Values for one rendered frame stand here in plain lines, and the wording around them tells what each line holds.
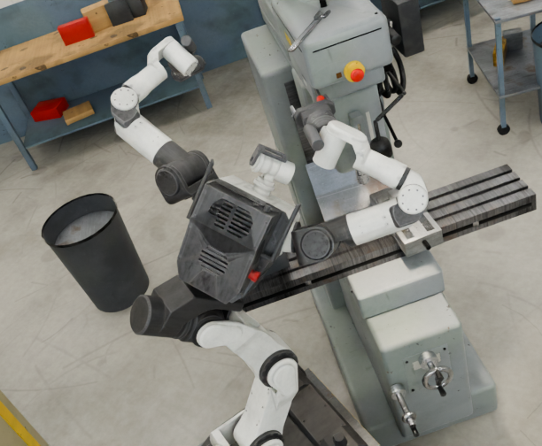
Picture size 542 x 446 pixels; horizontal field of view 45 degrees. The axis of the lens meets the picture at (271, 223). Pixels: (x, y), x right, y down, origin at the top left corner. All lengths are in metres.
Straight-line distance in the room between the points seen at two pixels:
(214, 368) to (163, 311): 1.80
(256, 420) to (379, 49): 1.29
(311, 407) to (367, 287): 0.50
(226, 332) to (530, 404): 1.68
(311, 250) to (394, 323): 0.87
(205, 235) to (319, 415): 1.06
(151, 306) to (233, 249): 0.29
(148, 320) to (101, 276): 2.21
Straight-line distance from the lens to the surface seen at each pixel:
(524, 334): 3.43
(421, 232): 2.46
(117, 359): 3.95
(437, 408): 2.84
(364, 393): 3.03
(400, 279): 2.51
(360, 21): 1.95
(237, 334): 1.95
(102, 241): 3.87
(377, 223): 1.74
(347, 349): 3.19
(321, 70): 1.95
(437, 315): 2.53
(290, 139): 2.71
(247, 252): 1.68
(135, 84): 2.03
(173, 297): 1.85
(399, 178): 1.73
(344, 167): 2.29
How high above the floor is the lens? 2.65
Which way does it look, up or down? 38 degrees down
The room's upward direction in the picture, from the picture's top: 20 degrees counter-clockwise
